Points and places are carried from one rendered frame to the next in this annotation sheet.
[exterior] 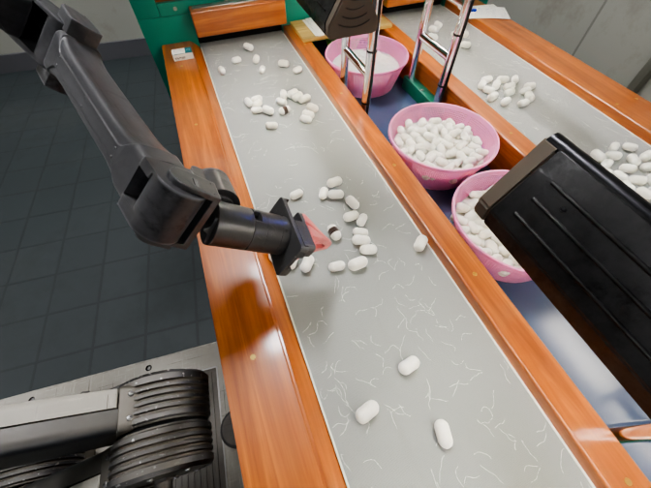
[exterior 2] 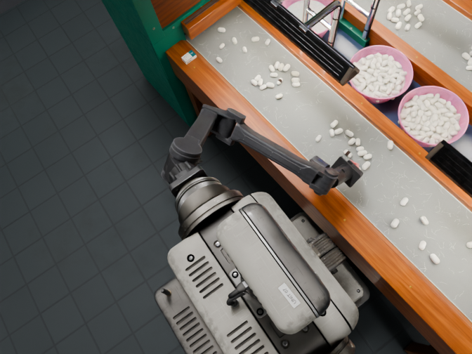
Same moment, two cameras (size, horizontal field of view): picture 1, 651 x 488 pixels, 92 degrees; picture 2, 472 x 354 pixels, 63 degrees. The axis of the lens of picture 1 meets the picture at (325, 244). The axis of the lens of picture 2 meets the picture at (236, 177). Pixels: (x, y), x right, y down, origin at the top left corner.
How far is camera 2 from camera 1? 105 cm
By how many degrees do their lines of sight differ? 14
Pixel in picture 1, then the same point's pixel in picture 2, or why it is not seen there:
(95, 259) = (132, 204)
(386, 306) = (385, 180)
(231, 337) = (331, 215)
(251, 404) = (353, 235)
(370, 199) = (356, 127)
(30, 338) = (130, 269)
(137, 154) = (313, 170)
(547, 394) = (458, 194)
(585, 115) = (456, 22)
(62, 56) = (246, 135)
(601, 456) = not seen: outside the picture
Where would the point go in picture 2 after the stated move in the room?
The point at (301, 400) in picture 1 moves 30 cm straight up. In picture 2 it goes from (370, 227) to (394, 206)
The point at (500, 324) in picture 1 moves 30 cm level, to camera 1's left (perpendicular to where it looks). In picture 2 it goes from (435, 173) to (361, 199)
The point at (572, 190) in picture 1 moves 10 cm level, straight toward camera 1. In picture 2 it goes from (448, 154) to (436, 183)
